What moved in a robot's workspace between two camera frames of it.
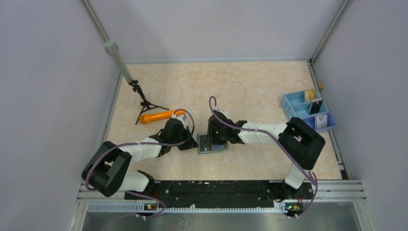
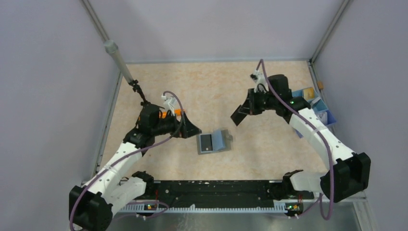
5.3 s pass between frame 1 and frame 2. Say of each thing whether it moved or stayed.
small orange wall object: stayed
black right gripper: moved
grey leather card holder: stayed
